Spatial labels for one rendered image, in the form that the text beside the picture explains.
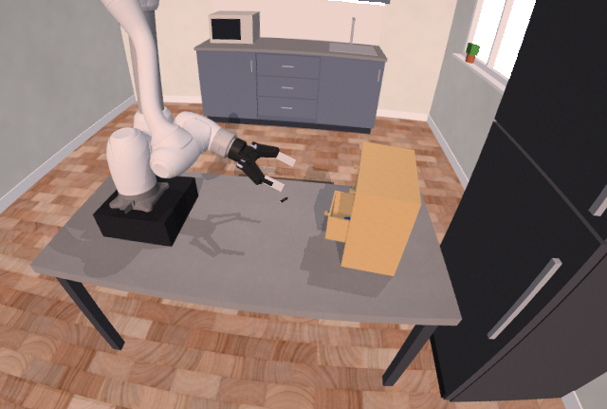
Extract small wooden chest of drawers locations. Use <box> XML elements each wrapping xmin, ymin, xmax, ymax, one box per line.
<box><xmin>341</xmin><ymin>141</ymin><xmax>421</xmax><ymax>276</ymax></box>

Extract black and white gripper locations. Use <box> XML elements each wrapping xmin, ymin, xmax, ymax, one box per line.
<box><xmin>228</xmin><ymin>138</ymin><xmax>296</xmax><ymax>192</ymax></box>

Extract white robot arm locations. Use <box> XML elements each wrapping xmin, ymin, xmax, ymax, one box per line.
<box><xmin>101</xmin><ymin>0</ymin><xmax>236</xmax><ymax>214</ymax></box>

